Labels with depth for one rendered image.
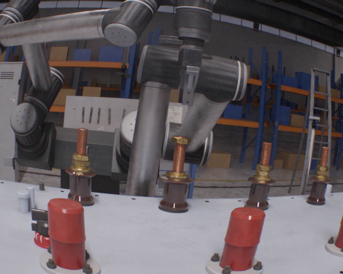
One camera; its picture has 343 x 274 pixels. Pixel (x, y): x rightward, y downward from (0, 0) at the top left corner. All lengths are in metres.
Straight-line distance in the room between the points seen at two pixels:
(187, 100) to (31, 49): 1.08
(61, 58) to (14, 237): 8.04
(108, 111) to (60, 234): 5.26
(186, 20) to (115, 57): 7.72
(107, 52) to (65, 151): 6.24
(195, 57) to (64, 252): 0.65
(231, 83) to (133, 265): 0.83
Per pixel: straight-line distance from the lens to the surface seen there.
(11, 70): 5.62
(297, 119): 10.54
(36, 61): 2.06
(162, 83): 1.41
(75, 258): 0.68
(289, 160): 10.34
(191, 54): 1.08
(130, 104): 5.91
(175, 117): 6.05
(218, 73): 1.40
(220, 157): 9.57
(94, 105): 5.86
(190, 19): 1.10
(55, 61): 8.66
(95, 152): 2.66
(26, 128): 2.22
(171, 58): 1.39
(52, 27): 1.30
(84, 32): 1.20
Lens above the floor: 1.70
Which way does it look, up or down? 7 degrees down
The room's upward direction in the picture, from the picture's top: 6 degrees clockwise
